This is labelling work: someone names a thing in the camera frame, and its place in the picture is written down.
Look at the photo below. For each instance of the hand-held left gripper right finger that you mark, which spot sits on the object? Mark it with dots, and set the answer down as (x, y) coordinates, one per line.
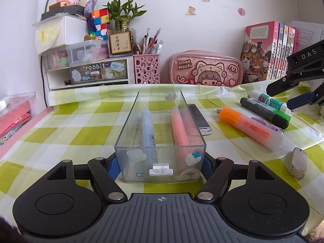
(208, 167)

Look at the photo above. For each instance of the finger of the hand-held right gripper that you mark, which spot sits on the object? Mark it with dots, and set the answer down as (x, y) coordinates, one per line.
(283, 84)
(301, 100)

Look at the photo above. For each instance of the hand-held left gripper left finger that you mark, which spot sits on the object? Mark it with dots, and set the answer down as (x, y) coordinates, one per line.
(113, 168)

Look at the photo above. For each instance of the white and green glue stick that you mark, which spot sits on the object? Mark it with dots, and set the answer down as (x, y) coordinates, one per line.
(265, 98)

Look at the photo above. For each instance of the purple pen with clear barrel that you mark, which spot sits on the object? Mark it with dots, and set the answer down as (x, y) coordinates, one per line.
(272, 127)

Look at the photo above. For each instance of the clear plastic organizer box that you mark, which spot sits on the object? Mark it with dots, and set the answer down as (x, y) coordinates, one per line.
(162, 121)

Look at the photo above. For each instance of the open printed page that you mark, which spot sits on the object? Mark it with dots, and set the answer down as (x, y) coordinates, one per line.
(307, 34)

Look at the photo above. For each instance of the cartoon cat history book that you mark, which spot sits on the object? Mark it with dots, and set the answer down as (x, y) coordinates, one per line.
(288, 45)
(277, 53)
(292, 39)
(255, 53)
(283, 53)

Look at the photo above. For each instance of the black and green marker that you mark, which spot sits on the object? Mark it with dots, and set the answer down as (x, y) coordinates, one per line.
(260, 111)

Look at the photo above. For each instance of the dark phone with silver edge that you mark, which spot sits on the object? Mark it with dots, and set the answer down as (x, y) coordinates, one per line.
(201, 121)

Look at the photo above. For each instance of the pink highlighter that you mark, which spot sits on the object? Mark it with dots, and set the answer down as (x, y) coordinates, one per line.
(178, 131)

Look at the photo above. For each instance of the small white plastic piece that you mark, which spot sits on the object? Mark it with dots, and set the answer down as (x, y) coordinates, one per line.
(160, 170)

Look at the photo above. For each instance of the blue highlighter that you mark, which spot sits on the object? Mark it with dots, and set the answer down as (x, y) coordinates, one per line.
(148, 129)

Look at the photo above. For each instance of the green checked tablecloth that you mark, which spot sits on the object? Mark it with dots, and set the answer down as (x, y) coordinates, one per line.
(76, 131)

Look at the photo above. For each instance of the orange highlighter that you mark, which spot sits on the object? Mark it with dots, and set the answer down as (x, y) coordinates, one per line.
(243, 124)

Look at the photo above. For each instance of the dirty white eraser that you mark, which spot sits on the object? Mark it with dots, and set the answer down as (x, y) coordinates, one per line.
(298, 163)

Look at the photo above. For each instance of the pink cartoon pencil case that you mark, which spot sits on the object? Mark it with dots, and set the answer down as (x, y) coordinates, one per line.
(205, 68)

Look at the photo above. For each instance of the clear printed drawer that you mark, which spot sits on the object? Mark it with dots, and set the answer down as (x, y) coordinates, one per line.
(97, 72)

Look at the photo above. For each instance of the pink perforated pen holder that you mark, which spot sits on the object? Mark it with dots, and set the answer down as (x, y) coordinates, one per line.
(146, 69)

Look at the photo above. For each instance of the white drawer organizer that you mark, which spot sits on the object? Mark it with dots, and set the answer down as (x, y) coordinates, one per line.
(57, 77)

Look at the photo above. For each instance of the red flat box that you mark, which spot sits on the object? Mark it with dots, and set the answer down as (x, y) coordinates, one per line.
(12, 119)

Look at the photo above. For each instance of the clear lidded plastic box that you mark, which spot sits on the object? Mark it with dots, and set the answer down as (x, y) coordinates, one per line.
(87, 53)

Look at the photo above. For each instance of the clear plastic case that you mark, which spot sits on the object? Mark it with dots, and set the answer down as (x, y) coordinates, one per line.
(17, 98)

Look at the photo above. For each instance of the small clear plastic box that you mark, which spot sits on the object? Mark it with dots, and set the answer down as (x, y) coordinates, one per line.
(55, 59)

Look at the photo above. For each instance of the glass vase with paper label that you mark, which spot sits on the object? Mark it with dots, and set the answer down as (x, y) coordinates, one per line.
(120, 43)

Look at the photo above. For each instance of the bunch of pens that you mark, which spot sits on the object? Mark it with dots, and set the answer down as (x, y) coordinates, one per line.
(149, 43)

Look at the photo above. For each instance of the white storage box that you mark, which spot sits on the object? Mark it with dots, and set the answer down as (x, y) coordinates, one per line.
(73, 29)

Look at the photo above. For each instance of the colourful puzzle cube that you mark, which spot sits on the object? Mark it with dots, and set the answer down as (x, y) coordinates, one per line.
(100, 21)

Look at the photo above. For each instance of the lucky bamboo plant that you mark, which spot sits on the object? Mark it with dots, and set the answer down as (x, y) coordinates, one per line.
(121, 10)

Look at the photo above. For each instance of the purple hanging charm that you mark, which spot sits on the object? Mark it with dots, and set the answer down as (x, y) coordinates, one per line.
(89, 6)

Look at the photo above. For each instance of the flat black box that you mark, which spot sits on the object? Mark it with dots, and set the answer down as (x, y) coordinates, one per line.
(65, 11)

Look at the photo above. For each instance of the small wooden block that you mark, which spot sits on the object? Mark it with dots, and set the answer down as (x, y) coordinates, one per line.
(59, 5)

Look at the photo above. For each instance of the round pink wall sticker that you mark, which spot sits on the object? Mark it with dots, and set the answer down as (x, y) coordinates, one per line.
(241, 11)

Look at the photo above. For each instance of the brown animal wall sticker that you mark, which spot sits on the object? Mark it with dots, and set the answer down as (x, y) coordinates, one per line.
(191, 11)

